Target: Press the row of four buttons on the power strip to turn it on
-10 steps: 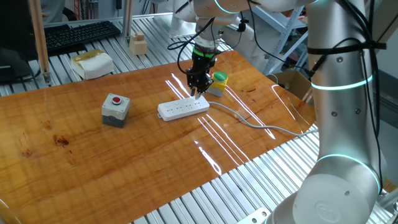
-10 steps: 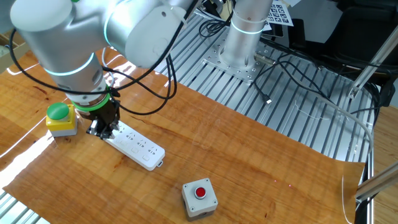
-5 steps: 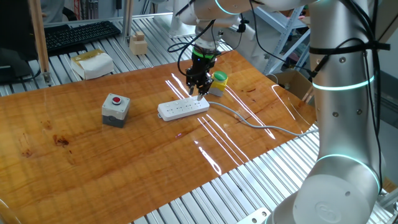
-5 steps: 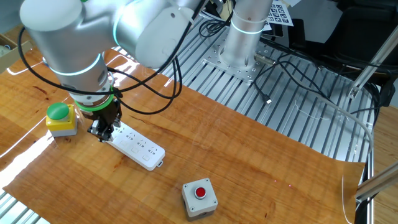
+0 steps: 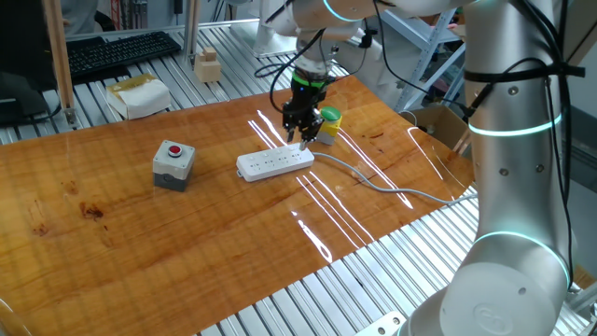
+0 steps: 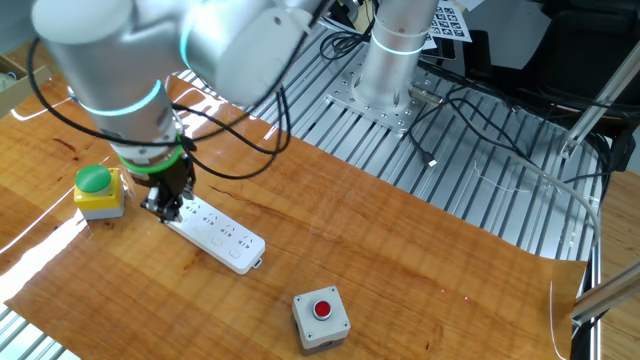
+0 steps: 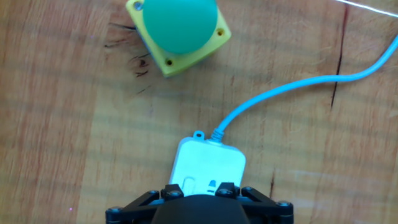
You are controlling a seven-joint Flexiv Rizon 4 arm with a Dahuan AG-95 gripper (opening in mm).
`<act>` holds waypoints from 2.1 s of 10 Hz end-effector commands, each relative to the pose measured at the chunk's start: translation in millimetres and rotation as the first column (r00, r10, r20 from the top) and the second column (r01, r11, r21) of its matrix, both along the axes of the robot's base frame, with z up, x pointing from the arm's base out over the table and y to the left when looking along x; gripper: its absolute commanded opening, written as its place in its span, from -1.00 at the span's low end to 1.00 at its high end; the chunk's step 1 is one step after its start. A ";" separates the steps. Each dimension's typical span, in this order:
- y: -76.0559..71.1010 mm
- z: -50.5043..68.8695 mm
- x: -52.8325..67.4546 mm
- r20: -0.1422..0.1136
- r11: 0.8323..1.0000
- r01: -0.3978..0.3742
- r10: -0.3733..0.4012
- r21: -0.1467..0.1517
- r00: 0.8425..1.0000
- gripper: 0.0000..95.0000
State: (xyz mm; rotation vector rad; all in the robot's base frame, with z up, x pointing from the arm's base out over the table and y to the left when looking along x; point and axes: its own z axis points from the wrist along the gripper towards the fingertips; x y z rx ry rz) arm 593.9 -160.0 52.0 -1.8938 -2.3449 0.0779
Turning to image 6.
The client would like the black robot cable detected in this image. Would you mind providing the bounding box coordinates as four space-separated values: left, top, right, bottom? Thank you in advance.
25 0 334 149
171 87 294 181

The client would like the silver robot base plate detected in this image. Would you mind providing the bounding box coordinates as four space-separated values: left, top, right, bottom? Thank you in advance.
325 64 436 135

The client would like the red button grey box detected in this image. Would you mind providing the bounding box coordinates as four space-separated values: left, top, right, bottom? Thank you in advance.
291 285 352 357

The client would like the aluminium profile bar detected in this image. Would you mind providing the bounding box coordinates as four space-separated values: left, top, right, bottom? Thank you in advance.
569 259 640 326
559 39 640 161

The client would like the brown cardboard box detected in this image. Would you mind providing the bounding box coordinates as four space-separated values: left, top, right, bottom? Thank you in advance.
0 53 54 119

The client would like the black-white marker sheet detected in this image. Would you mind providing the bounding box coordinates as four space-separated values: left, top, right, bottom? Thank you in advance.
422 0 474 51

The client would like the coiled black cable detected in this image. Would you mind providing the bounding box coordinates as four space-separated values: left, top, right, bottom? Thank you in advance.
318 28 375 62

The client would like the wood-grain table mat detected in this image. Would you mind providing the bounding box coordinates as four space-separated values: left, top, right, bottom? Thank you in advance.
0 39 589 360

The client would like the black equipment case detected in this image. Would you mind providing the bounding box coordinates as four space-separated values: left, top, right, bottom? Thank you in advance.
464 0 640 119

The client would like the black cable with plug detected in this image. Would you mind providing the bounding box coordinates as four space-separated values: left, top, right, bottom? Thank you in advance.
405 84 541 169

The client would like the thick translucent grey cable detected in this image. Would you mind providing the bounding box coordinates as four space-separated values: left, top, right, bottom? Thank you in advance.
494 149 602 251

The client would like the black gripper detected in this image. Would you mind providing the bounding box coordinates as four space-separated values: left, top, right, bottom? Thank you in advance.
130 156 197 222

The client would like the white four-socket power strip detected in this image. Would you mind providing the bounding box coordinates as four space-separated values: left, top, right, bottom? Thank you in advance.
164 194 266 276

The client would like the green wrist flange ring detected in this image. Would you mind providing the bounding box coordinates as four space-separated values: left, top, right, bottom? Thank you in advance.
117 143 185 175

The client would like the thin white wire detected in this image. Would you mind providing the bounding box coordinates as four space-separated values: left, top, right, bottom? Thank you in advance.
472 162 532 194

